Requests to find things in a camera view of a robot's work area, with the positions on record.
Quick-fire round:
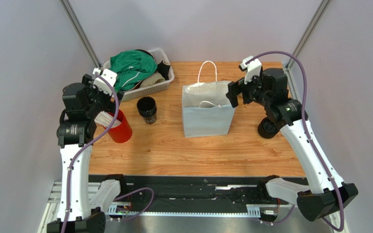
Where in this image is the white paper bag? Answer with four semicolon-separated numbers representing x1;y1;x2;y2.
182;61;235;138

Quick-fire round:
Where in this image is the black cloth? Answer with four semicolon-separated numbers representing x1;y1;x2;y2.
136;48;171;81

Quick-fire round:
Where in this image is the green cloth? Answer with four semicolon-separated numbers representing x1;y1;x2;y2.
109;50;157;91

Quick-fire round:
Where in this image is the white plastic basket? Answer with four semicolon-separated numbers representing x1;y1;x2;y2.
102;53;174;101

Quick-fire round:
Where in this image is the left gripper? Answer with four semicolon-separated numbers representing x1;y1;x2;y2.
82;75;123;118

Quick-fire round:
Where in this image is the red cup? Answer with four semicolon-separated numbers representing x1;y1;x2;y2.
108;110;133;143

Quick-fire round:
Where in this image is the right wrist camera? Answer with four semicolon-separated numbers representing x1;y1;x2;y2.
239;56;262;84

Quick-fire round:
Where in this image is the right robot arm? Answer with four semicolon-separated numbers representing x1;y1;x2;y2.
226;68;358;221

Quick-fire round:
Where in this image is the beige cloth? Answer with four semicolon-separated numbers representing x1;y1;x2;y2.
139;72;165;88

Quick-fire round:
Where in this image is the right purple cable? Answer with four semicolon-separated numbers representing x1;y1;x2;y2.
244;50;345;233

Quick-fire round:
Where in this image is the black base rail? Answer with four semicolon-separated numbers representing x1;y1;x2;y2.
96;174;289;214

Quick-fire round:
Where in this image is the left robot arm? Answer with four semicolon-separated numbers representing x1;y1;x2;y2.
46;71;123;233

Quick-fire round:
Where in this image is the black cup stack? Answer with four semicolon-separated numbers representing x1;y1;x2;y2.
136;97;157;124

